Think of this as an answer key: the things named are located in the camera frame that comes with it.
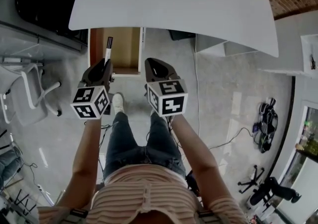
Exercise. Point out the white marker pen black cap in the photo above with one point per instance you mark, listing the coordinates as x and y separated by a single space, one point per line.
108 49

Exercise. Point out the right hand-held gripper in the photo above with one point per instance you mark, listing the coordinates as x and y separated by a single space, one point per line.
171 103

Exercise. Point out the person's left white shoe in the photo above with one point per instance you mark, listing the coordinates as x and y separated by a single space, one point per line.
118 102

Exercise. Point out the white shelf unit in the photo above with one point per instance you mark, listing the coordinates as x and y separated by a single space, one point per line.
308 44

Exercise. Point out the person's striped shirt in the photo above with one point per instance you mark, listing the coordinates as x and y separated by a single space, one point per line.
149 193

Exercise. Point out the person's blue jeans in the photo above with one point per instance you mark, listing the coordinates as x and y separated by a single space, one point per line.
129 151

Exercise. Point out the black chair base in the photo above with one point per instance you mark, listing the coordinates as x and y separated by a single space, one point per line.
252 180

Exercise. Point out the large black bag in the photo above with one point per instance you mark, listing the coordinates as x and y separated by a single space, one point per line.
44 2

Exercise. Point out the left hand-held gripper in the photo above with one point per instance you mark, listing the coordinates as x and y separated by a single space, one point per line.
89 103

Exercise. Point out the small dark tool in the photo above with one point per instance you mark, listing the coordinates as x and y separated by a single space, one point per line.
312 62

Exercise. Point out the person's right forearm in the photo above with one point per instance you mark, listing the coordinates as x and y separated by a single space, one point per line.
196 158

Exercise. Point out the white desk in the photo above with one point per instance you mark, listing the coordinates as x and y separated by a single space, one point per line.
174 2

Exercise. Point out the person's left forearm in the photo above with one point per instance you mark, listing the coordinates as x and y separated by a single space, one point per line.
84 163

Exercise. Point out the wooden drawer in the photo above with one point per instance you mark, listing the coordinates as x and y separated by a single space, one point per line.
124 49

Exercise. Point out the white office chair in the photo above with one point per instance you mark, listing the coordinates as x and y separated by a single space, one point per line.
27 103

